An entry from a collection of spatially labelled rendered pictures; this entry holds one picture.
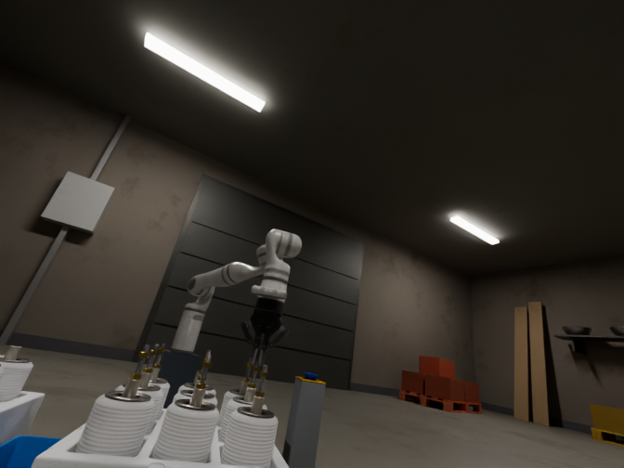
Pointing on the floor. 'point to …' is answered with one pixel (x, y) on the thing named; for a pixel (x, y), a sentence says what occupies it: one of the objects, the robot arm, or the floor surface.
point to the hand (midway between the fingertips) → (258, 357)
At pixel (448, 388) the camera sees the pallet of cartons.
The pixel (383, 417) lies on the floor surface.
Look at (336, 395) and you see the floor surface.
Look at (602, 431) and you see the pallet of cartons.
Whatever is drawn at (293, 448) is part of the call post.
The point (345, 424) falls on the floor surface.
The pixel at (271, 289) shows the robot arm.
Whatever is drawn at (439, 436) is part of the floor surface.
